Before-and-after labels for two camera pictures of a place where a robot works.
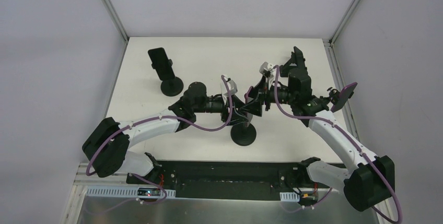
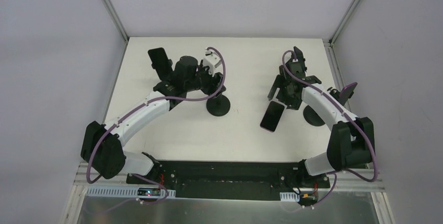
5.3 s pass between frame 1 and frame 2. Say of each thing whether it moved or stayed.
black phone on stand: stayed
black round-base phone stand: moved
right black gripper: moved
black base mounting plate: stayed
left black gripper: moved
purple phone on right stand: stayed
